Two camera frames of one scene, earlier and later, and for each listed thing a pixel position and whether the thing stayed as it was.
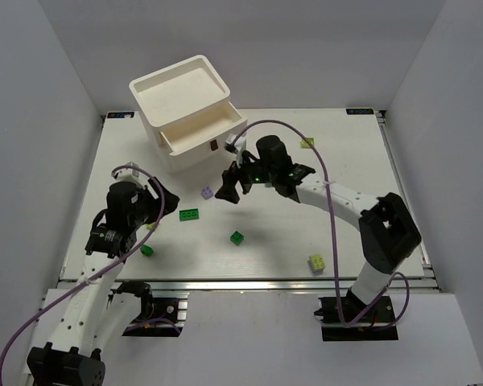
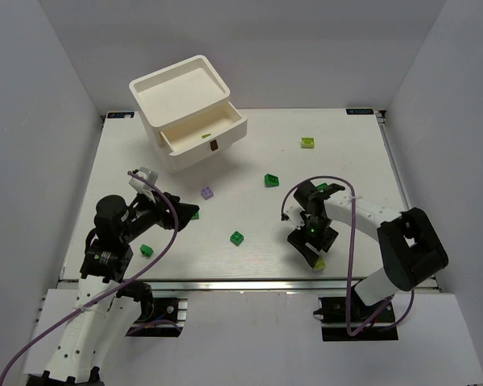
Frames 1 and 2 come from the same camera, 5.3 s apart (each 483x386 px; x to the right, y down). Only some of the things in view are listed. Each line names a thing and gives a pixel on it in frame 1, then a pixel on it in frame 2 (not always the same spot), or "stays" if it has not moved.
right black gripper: (244, 179) -> (311, 240)
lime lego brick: (303, 144) stays
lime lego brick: (318, 261) stays
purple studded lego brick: (207, 192) stays
